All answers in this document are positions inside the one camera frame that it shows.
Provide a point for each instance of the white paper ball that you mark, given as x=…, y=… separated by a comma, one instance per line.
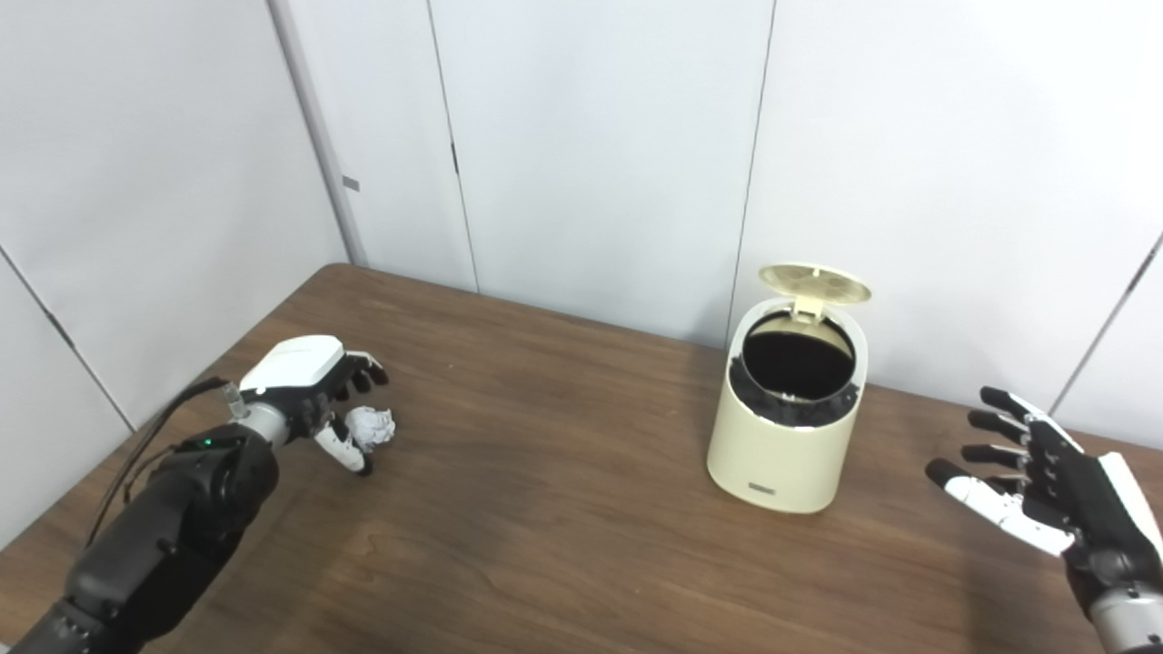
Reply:
x=372, y=429

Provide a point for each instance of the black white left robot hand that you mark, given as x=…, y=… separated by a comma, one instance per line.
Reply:
x=295, y=363

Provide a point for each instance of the cream round bin lid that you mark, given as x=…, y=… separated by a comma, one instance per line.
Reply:
x=818, y=283

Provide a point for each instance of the grey wall corner post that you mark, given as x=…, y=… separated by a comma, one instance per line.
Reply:
x=320, y=136

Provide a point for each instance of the black bin liner bag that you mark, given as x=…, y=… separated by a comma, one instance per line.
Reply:
x=800, y=363

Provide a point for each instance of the cream-colored round bin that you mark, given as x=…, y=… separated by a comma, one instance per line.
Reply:
x=772, y=454

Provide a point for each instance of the black wall panel hinge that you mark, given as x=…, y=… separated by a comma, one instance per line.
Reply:
x=1134, y=278
x=57, y=329
x=454, y=159

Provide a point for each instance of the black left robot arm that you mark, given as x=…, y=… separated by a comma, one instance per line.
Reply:
x=164, y=527

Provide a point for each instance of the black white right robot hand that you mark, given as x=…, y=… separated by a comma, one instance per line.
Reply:
x=1090, y=500

